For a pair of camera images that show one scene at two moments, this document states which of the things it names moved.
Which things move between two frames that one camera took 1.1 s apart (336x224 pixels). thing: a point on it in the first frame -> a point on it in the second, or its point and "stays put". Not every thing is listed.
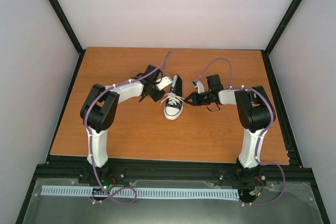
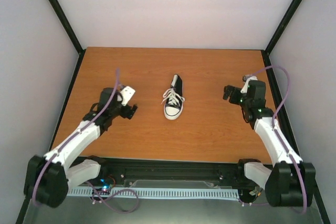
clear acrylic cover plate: x=284 y=202 stays put
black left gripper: x=157 y=97 -> x=126 y=114
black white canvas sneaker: x=174 y=106 stays put
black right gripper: x=196 y=99 -> x=233 y=99
